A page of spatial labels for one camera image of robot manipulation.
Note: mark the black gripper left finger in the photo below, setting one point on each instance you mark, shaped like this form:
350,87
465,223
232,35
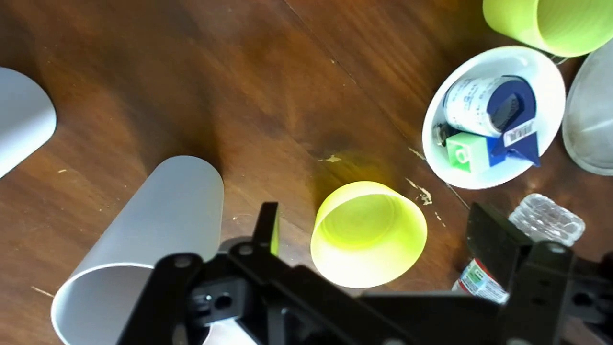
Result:
266,229

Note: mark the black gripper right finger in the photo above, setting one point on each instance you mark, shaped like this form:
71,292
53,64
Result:
496,242

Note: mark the yellow plastic bowl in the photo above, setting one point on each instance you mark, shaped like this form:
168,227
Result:
366,235

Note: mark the white tall cup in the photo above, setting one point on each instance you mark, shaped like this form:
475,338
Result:
27,118
176,210

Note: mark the white bowl with items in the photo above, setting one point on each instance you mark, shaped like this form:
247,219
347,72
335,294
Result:
492,118

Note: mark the clear plastic water bottle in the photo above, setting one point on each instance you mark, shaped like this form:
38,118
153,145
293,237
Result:
534,218

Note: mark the glass pot lid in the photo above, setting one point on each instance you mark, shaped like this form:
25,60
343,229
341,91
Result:
588,114

